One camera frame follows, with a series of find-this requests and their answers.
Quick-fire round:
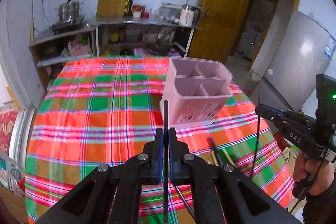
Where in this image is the dark sauce bottle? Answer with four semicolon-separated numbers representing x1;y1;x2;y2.
123;0;133;16

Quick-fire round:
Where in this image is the plaid colourful tablecloth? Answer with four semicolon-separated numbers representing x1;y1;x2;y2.
25;56;293;223

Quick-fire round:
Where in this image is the black chopstick curved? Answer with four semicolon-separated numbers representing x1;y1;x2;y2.
249;92;260;179

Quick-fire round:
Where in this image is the yellow wooden door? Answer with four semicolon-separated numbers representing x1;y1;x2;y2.
187;0;249;63

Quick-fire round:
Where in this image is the pink plastic utensil holder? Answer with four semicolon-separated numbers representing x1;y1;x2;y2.
159;56;232;128

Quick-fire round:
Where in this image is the person's right hand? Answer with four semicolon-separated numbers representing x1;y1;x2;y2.
292;149;336;196

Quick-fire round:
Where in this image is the silver refrigerator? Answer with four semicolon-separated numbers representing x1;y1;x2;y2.
250;10;335;111

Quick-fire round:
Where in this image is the metal kitchen shelf counter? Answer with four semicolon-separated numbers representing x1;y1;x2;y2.
29;16;198;89

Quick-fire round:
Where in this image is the red lidded jar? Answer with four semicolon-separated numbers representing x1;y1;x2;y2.
131;5;146;18

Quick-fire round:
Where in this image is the beige wooden chopstick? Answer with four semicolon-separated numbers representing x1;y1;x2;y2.
222;148;235;166

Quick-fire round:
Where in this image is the white electric kettle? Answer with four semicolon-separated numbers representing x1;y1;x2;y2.
179;4;201;27

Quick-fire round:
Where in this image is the stainless steel steamer pot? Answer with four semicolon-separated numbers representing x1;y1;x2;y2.
55;0;84;22

